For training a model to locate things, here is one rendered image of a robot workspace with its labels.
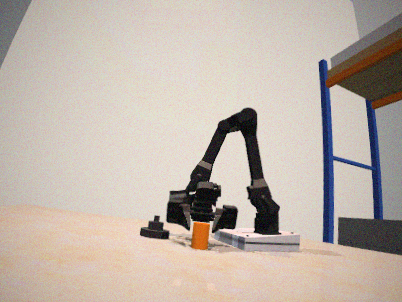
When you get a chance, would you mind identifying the orange knob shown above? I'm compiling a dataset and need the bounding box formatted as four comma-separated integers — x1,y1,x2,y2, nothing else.
191,222,210,250

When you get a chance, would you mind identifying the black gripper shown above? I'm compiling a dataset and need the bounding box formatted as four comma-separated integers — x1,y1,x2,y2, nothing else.
166,199,238,233

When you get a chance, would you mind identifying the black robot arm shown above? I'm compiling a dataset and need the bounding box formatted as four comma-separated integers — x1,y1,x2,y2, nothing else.
169,107,282,235

